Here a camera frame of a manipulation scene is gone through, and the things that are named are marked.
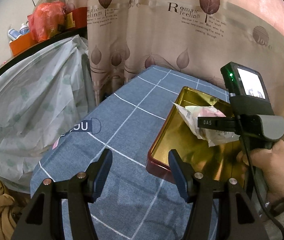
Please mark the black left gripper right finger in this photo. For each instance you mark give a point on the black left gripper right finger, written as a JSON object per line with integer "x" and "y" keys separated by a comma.
{"x": 237, "y": 217}

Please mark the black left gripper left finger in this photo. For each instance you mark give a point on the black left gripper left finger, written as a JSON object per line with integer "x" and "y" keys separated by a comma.
{"x": 42, "y": 218}

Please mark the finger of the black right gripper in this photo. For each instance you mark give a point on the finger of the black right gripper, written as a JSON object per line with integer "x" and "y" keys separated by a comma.
{"x": 225, "y": 124}

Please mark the white pink packet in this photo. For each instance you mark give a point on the white pink packet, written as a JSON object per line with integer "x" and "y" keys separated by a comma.
{"x": 190, "y": 114}

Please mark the person's right hand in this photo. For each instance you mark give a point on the person's right hand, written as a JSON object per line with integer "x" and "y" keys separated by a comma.
{"x": 271, "y": 163}

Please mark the gold red tin box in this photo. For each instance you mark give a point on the gold red tin box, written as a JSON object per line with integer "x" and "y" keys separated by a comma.
{"x": 219, "y": 161}

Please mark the brown crumpled cloth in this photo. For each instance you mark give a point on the brown crumpled cloth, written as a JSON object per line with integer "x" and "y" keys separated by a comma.
{"x": 11, "y": 205}

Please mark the blue checked tablecloth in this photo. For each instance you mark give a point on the blue checked tablecloth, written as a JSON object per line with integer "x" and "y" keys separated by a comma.
{"x": 134, "y": 204}

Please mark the beige leaf print curtain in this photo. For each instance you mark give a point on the beige leaf print curtain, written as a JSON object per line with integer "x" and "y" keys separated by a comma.
{"x": 195, "y": 37}

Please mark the translucent plastic cover sheet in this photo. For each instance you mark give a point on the translucent plastic cover sheet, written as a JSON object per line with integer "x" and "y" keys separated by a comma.
{"x": 41, "y": 97}

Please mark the orange box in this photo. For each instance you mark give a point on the orange box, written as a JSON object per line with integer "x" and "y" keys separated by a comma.
{"x": 22, "y": 44}

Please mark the red box on shelf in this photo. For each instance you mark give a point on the red box on shelf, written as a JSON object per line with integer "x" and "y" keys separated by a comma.
{"x": 76, "y": 19}

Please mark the white blue bottle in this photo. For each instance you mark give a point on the white blue bottle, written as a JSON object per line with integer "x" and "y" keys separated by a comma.
{"x": 13, "y": 34}

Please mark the red plastic bag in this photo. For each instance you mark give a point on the red plastic bag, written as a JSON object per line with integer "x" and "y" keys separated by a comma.
{"x": 47, "y": 20}

